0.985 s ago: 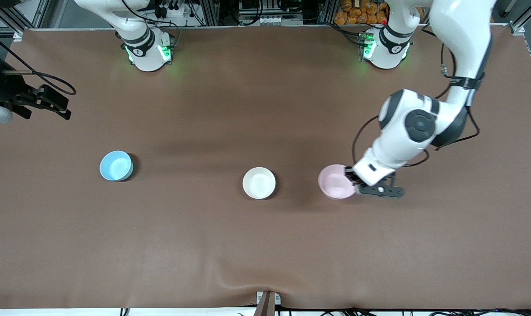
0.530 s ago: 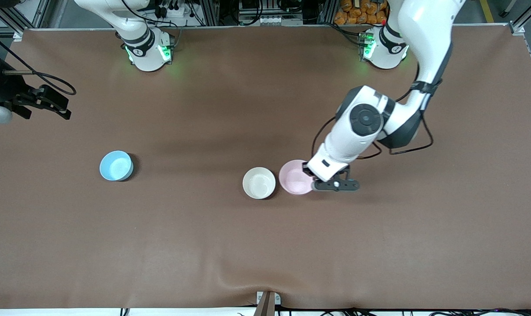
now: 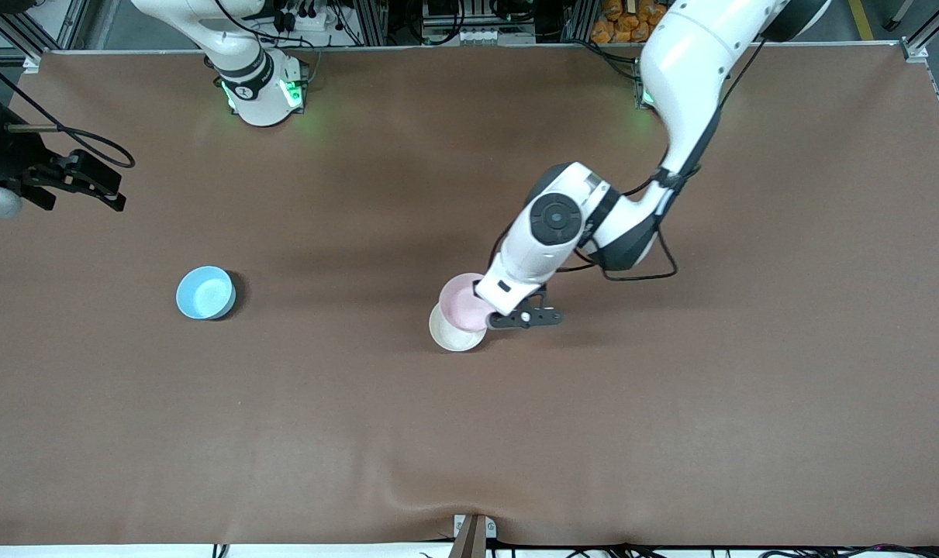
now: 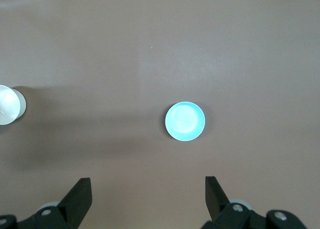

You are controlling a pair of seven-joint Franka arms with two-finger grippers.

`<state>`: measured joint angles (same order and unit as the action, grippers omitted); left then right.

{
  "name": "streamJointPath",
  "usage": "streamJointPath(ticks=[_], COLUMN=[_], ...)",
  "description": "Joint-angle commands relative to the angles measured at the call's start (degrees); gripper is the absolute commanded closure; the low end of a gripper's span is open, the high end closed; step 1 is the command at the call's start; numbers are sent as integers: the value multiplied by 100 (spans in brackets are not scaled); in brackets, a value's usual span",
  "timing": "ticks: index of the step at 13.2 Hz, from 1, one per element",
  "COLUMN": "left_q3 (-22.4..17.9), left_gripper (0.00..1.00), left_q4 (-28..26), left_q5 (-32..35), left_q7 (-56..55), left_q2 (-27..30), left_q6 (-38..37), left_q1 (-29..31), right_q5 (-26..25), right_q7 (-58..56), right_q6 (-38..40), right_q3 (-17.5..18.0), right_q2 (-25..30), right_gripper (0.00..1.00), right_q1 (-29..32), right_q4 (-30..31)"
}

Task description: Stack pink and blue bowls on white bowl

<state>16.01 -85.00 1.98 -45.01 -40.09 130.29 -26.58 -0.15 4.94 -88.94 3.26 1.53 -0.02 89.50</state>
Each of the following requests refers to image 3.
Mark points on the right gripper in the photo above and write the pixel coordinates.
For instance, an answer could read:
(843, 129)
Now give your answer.
(2, 157)

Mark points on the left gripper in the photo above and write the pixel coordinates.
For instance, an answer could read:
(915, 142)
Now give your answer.
(476, 284)

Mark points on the pink bowl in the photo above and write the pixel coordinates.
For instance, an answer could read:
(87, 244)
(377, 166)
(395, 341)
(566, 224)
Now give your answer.
(460, 302)

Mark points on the blue bowl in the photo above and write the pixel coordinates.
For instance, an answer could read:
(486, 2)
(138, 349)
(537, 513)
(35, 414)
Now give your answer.
(205, 293)

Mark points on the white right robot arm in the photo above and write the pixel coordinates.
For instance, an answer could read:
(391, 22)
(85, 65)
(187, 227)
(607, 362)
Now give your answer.
(256, 93)

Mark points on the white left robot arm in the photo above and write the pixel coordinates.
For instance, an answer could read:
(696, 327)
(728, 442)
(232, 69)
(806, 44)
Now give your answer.
(686, 62)

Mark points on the white bowl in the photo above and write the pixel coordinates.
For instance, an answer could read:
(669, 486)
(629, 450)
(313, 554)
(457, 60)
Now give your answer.
(453, 339)

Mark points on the brown table cover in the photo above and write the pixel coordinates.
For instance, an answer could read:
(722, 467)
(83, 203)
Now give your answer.
(469, 434)

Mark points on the white connector block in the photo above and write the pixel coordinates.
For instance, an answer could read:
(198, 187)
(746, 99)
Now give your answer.
(492, 36)

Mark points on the white power strip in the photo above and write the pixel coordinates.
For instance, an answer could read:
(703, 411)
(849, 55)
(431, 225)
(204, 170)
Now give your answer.
(310, 19)

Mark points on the orange snack bag pile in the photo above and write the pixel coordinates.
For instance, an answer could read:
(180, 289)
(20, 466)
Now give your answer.
(624, 23)

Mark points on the metal corner bracket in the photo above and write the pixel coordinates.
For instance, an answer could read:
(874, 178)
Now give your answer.
(32, 62)
(915, 50)

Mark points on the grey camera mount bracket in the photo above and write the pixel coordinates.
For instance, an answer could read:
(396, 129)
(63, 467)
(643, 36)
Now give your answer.
(473, 539)

